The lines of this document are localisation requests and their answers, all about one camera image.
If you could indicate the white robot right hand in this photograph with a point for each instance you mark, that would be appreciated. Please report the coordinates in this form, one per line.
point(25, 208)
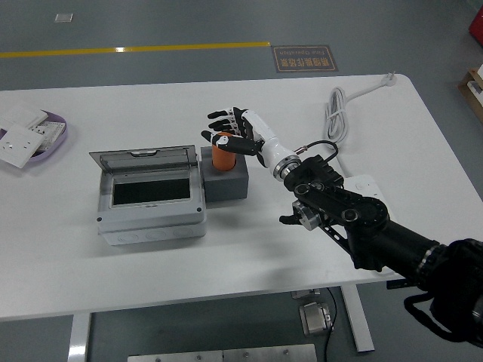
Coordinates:
point(269, 145)

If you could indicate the orange cylinder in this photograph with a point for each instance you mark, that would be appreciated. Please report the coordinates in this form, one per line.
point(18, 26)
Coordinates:
point(222, 160)

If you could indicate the grey enclosure box with lid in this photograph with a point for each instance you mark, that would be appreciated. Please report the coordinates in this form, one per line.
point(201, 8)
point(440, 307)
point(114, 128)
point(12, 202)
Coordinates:
point(151, 222)

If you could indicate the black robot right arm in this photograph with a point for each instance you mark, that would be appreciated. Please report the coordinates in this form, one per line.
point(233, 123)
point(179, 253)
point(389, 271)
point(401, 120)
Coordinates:
point(377, 222)

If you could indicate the grey cube block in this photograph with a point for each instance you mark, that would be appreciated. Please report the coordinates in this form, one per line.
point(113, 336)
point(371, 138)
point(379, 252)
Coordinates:
point(226, 186)

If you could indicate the silver metal box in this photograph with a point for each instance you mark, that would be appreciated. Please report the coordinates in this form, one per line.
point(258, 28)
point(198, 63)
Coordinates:
point(315, 318)

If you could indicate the brown floor sign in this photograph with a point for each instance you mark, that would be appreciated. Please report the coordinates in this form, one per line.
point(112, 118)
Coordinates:
point(305, 58)

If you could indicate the yellow floor tape line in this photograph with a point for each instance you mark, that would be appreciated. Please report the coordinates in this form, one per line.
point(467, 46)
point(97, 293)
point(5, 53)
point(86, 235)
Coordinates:
point(151, 49)

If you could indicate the black table control panel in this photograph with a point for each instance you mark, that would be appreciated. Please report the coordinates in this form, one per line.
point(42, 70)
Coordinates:
point(396, 284)

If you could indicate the white table leg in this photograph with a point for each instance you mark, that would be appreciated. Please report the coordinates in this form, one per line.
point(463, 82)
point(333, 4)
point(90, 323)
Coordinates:
point(80, 339)
point(358, 320)

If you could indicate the wooden crate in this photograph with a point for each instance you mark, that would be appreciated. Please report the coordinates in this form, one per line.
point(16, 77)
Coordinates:
point(471, 90)

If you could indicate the purple tray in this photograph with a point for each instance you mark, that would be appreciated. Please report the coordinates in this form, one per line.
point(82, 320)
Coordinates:
point(51, 151)

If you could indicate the white multi-hole socket plate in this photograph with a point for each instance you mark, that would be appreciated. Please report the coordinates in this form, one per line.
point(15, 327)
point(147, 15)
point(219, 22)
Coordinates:
point(51, 132)

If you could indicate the red object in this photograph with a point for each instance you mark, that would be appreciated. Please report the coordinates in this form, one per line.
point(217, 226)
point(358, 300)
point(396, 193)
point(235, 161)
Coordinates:
point(476, 24)

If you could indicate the grey floor outlet cover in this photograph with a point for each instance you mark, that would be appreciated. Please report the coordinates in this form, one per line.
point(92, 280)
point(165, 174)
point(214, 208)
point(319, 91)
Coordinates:
point(63, 17)

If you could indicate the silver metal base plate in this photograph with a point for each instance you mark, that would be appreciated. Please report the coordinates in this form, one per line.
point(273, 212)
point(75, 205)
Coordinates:
point(226, 354)

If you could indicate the white blank switch plate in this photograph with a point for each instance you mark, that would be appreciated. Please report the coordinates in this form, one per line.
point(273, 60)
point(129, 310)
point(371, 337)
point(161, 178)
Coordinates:
point(22, 115)

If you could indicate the large white wall socket plate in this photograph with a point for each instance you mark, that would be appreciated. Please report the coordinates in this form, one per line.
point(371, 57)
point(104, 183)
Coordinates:
point(19, 145)

